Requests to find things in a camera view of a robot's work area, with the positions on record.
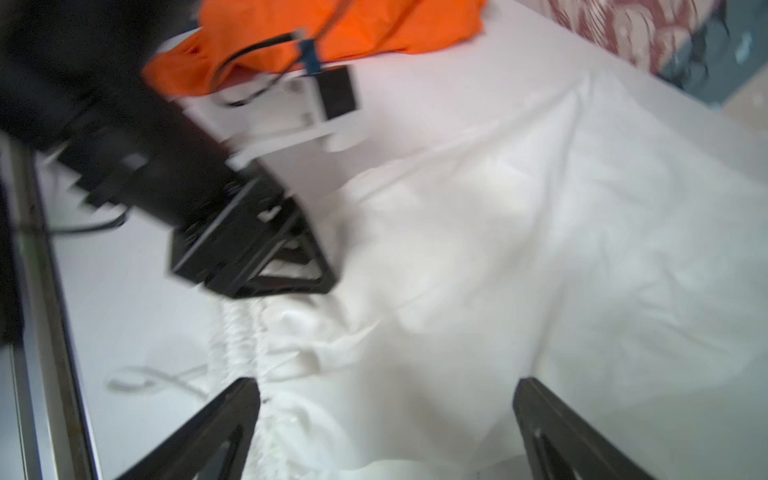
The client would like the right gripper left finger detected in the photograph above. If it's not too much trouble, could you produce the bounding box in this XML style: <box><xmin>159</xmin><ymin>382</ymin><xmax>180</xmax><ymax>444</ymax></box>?
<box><xmin>121</xmin><ymin>377</ymin><xmax>261</xmax><ymax>480</ymax></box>

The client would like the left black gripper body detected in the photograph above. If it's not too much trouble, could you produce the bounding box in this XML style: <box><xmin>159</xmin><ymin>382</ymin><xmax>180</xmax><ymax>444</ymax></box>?
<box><xmin>170</xmin><ymin>173</ymin><xmax>336</xmax><ymax>299</ymax></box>

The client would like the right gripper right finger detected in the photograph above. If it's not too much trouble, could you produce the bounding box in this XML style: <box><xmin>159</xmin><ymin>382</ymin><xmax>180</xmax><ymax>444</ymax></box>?
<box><xmin>512</xmin><ymin>377</ymin><xmax>651</xmax><ymax>480</ymax></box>

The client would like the white cloth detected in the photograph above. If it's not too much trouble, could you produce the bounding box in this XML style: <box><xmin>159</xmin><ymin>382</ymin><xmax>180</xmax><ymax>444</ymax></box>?
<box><xmin>210</xmin><ymin>74</ymin><xmax>767</xmax><ymax>479</ymax></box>

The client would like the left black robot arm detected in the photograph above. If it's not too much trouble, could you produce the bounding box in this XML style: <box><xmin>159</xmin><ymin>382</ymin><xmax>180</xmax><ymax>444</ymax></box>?
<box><xmin>1</xmin><ymin>1</ymin><xmax>337</xmax><ymax>299</ymax></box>

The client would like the orange cloth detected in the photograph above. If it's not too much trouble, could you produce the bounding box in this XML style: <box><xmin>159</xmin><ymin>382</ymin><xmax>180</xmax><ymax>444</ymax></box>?
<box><xmin>143</xmin><ymin>0</ymin><xmax>486</xmax><ymax>96</ymax></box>

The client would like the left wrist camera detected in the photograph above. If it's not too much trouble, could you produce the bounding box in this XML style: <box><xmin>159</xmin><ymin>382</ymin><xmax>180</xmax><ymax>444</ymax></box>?
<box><xmin>225</xmin><ymin>65</ymin><xmax>368</xmax><ymax>170</ymax></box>

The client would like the aluminium front rail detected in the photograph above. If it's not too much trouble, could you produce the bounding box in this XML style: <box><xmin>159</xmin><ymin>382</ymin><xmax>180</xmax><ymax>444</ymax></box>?
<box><xmin>1</xmin><ymin>136</ymin><xmax>100</xmax><ymax>479</ymax></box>

